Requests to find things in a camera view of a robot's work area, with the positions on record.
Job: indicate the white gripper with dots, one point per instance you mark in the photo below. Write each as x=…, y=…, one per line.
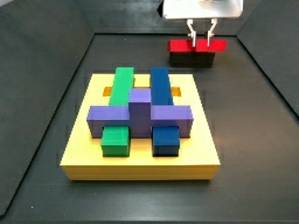
x=199, y=9

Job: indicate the red cross-shaped block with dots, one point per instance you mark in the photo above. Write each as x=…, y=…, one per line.
x=203, y=46

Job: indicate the blue long bar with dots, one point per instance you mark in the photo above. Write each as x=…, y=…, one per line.
x=164, y=135

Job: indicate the yellow base board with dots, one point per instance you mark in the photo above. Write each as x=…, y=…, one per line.
x=196, y=162

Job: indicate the purple cross-shaped block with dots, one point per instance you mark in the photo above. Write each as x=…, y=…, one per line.
x=140, y=116

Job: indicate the green long bar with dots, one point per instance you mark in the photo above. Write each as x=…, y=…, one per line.
x=115, y=140

